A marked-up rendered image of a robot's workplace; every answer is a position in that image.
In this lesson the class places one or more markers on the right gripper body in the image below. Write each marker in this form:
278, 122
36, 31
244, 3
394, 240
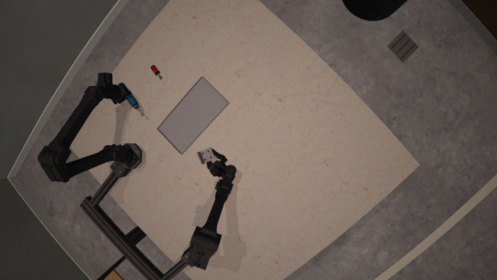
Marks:
222, 159

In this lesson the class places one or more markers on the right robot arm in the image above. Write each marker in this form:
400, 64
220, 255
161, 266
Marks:
206, 240

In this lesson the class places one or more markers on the red-handled nut driver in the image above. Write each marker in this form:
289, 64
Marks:
155, 70

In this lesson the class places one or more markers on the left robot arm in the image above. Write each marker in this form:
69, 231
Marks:
53, 157

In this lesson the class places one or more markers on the grey l-shaped metal bracket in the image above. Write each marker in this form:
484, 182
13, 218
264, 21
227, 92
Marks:
206, 155

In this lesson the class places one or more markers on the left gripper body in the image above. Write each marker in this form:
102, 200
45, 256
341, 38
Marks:
119, 94

